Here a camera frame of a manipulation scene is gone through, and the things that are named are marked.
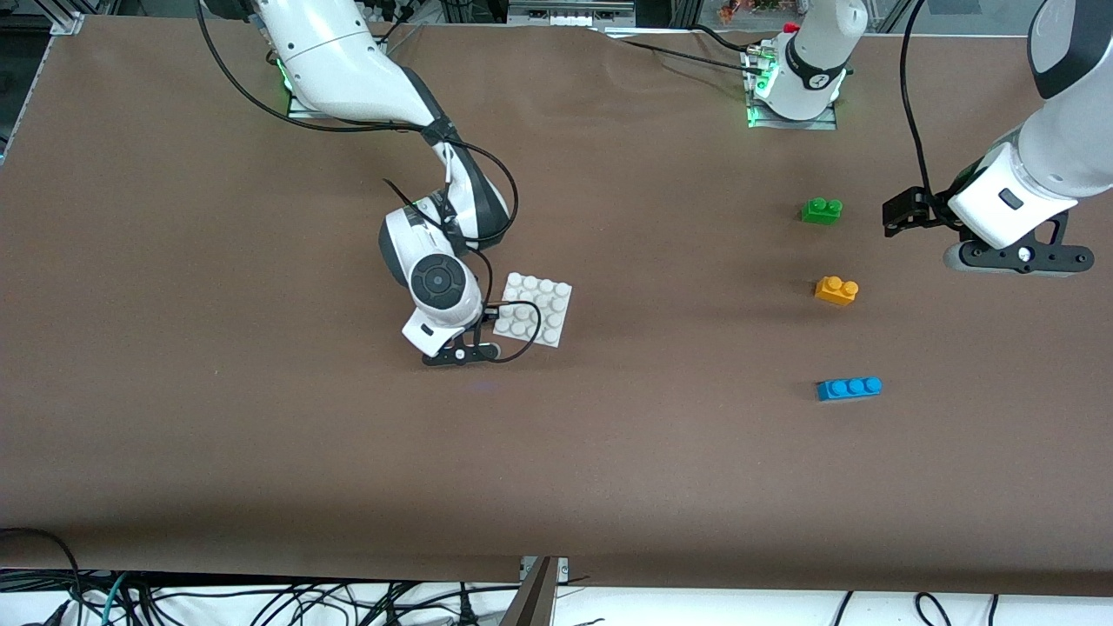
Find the dark support beam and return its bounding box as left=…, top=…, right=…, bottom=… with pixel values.
left=499, top=556, right=558, bottom=626

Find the silver table edge bracket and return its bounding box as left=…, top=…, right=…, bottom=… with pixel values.
left=520, top=556, right=570, bottom=585

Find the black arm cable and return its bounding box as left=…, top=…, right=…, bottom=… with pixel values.
left=899, top=0, right=939, bottom=206
left=196, top=0, right=545, bottom=367

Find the yellow two-stud block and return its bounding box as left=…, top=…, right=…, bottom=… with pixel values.
left=814, top=275, right=860, bottom=307

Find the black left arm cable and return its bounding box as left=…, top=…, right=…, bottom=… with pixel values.
left=899, top=0, right=939, bottom=206

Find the black looped floor cable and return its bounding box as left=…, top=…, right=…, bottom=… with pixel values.
left=0, top=527, right=84, bottom=626

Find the aluminium frame rail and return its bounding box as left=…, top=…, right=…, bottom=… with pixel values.
left=507, top=0, right=637, bottom=29

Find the brown table cover sheet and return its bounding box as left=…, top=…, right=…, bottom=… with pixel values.
left=0, top=16, right=1113, bottom=601

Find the white studded base plate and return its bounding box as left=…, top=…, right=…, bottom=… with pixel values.
left=492, top=272, right=574, bottom=349

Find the short black table cable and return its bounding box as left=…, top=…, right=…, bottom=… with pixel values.
left=687, top=24, right=766, bottom=53

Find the orange background object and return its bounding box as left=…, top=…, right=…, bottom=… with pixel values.
left=717, top=0, right=783, bottom=23

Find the aluminium frame profile end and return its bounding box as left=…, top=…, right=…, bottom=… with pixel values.
left=48, top=0, right=88, bottom=36

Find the long black table cable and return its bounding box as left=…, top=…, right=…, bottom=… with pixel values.
left=609, top=35, right=766, bottom=75

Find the teal floor cable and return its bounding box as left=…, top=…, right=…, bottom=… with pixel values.
left=100, top=572, right=130, bottom=626

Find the blue three-stud block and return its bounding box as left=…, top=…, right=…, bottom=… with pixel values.
left=816, top=376, right=883, bottom=403

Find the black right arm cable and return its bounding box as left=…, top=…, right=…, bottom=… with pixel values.
left=196, top=0, right=545, bottom=367

